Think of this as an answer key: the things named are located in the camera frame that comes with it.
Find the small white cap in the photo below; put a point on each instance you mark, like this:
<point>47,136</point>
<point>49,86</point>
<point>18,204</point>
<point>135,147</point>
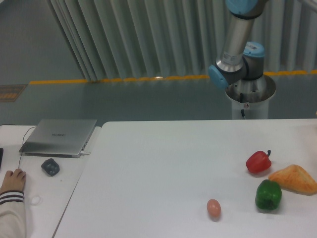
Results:
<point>36,200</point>

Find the green bell pepper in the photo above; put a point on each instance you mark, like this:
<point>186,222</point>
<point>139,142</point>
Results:
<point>268,195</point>

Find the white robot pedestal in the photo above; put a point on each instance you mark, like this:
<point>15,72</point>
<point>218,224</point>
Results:
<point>250,98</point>

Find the red bell pepper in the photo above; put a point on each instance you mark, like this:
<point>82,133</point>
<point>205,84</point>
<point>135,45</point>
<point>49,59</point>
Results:
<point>259,162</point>

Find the black keyboard edge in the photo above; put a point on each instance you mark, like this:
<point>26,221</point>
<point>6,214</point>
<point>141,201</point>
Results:
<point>1,156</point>

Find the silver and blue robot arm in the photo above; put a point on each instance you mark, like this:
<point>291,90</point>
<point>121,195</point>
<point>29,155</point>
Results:
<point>236,44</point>

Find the person's hand on mouse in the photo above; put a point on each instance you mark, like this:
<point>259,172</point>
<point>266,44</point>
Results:
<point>13,181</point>

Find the orange triangular bread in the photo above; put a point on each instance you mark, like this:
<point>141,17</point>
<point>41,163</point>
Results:
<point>295,178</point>

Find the brown floor sign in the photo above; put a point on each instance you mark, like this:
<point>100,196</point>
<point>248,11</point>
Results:
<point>9,93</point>

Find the cream striped sleeve forearm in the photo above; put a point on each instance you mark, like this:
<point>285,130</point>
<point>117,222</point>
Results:
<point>12,215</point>

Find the silver closed laptop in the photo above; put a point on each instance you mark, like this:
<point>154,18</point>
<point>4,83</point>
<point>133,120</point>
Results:
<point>65,138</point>

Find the black earbuds case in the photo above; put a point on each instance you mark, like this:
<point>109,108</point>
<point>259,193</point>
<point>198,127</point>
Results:
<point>50,167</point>

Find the brown egg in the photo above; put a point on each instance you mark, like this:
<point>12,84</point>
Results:
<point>213,208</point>

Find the white laptop plug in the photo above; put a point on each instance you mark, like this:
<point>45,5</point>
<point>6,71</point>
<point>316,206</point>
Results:
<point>84,153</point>

